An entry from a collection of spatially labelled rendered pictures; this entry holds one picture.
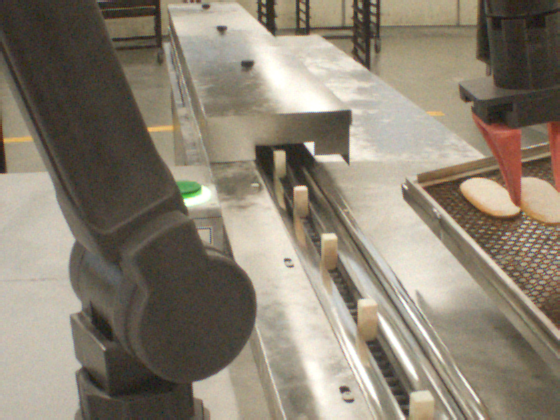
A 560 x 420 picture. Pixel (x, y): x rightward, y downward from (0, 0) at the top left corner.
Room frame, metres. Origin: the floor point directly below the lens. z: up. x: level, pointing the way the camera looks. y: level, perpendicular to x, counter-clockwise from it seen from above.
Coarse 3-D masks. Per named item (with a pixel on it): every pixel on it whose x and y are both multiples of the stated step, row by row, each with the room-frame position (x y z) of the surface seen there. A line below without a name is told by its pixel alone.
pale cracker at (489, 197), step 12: (468, 180) 0.79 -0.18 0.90; (480, 180) 0.78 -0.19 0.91; (468, 192) 0.76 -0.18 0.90; (480, 192) 0.75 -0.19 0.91; (492, 192) 0.74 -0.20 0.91; (504, 192) 0.74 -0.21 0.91; (480, 204) 0.73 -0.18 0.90; (492, 204) 0.72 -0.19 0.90; (504, 204) 0.72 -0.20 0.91; (492, 216) 0.71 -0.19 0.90; (504, 216) 0.70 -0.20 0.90
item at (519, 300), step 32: (480, 160) 0.83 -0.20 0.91; (416, 192) 0.79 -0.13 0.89; (448, 224) 0.69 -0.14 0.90; (480, 224) 0.70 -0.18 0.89; (480, 256) 0.62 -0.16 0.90; (512, 256) 0.63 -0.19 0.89; (544, 256) 0.62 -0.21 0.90; (512, 288) 0.55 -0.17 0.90; (544, 288) 0.57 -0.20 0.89; (544, 320) 0.50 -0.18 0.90
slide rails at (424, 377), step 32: (256, 160) 1.05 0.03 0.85; (288, 160) 1.04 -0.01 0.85; (320, 192) 0.92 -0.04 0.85; (288, 224) 0.82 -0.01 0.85; (320, 224) 0.82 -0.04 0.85; (352, 256) 0.74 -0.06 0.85; (320, 288) 0.67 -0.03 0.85; (352, 320) 0.61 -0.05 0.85; (384, 320) 0.61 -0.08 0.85; (352, 352) 0.56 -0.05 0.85; (416, 352) 0.55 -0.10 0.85; (384, 384) 0.51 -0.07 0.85; (416, 384) 0.51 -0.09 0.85; (384, 416) 0.47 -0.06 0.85; (448, 416) 0.47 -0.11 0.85
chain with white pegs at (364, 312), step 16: (272, 160) 1.08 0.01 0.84; (288, 192) 0.96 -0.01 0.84; (304, 192) 0.87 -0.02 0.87; (304, 208) 0.87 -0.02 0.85; (304, 224) 0.85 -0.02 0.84; (320, 240) 0.80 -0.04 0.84; (336, 240) 0.73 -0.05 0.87; (320, 256) 0.77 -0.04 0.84; (336, 256) 0.73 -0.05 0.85; (336, 272) 0.73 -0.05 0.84; (352, 304) 0.66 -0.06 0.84; (368, 304) 0.60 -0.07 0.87; (368, 320) 0.59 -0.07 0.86; (368, 336) 0.59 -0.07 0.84; (384, 352) 0.57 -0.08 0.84; (384, 368) 0.55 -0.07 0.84; (400, 384) 0.52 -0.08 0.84; (400, 400) 0.51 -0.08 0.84; (416, 400) 0.46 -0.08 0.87; (432, 400) 0.46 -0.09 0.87; (416, 416) 0.46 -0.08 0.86; (432, 416) 0.46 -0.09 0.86
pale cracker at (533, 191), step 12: (528, 180) 0.66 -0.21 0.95; (540, 180) 0.66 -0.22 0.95; (528, 192) 0.64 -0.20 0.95; (540, 192) 0.63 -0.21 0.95; (552, 192) 0.63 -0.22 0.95; (528, 204) 0.62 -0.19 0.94; (540, 204) 0.61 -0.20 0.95; (552, 204) 0.60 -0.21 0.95; (528, 216) 0.61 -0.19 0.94; (540, 216) 0.59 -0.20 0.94; (552, 216) 0.59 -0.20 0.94
